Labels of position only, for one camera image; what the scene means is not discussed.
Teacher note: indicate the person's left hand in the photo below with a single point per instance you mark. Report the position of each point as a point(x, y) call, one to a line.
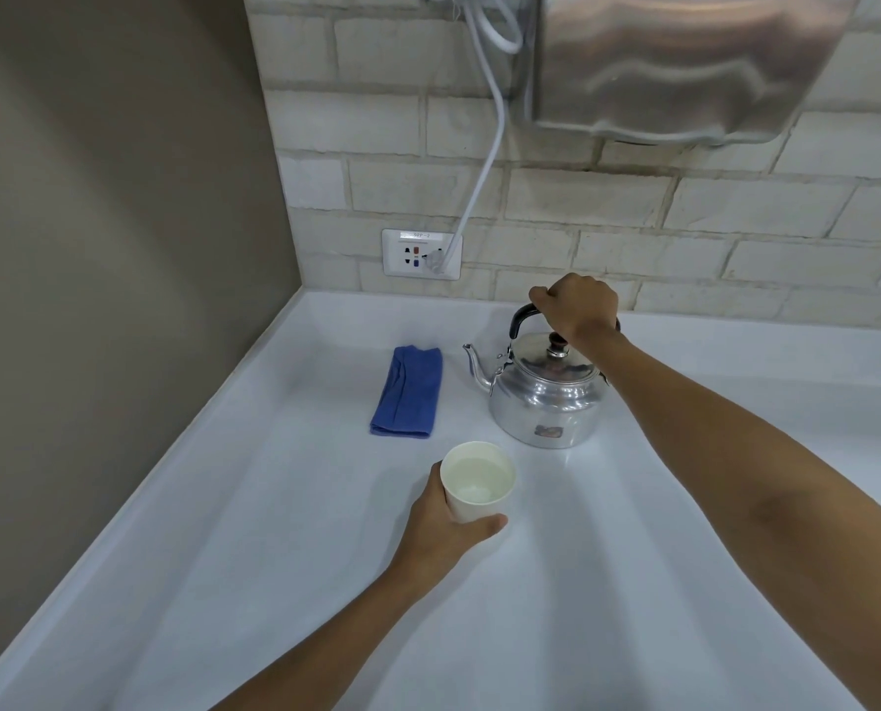
point(431, 536)

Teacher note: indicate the person's right fingers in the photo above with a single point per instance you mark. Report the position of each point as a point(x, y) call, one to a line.
point(548, 297)

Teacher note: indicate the person's left forearm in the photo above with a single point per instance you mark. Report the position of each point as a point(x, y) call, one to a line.
point(322, 644)

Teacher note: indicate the white power plug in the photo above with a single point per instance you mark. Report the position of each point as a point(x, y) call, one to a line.
point(436, 259)

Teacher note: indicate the stainless steel wall appliance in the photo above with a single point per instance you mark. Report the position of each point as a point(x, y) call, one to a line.
point(677, 62)

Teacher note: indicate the person's left thumb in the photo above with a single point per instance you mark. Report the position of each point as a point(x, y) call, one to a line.
point(438, 481)

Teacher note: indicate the white paper cup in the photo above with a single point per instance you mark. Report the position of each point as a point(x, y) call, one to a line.
point(477, 479)

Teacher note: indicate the white wall power outlet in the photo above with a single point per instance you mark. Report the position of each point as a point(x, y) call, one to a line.
point(421, 254)

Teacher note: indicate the blue folded cloth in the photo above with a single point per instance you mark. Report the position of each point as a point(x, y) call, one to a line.
point(407, 392)

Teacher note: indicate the person's right hand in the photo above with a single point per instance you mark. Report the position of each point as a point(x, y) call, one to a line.
point(577, 307)

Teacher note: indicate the silver metal kettle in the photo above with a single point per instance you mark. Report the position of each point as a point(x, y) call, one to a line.
point(548, 392)

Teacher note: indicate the person's right forearm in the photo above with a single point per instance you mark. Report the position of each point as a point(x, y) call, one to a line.
point(766, 496)

